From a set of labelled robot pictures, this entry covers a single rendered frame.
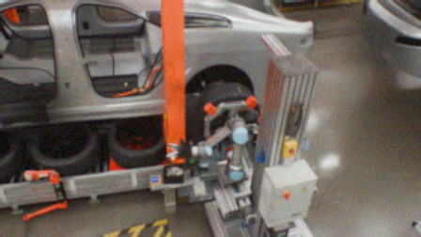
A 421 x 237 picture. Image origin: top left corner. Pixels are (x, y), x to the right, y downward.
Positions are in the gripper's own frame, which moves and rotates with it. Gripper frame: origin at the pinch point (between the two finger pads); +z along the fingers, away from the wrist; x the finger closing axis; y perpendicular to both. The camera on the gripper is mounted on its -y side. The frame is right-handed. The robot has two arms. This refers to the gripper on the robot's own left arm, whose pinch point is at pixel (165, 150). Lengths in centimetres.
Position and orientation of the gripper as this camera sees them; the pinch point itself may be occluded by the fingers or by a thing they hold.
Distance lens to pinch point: 307.4
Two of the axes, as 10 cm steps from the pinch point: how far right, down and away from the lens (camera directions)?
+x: -0.8, -5.2, 8.5
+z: -10.0, 0.2, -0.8
